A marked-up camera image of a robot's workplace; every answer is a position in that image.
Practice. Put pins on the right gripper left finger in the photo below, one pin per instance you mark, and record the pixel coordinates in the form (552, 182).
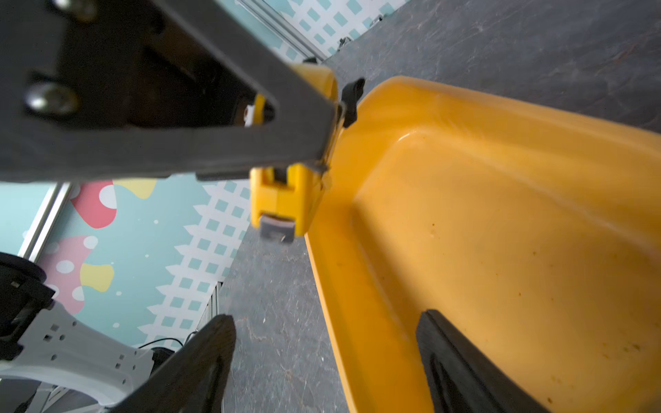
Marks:
(193, 379)

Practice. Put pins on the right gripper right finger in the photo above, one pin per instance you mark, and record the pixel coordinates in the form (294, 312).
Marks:
(460, 377)

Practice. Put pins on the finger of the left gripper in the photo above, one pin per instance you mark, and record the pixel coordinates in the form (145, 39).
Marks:
(97, 90)

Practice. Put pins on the yellow storage box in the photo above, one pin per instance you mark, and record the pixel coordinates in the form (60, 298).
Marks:
(534, 231)

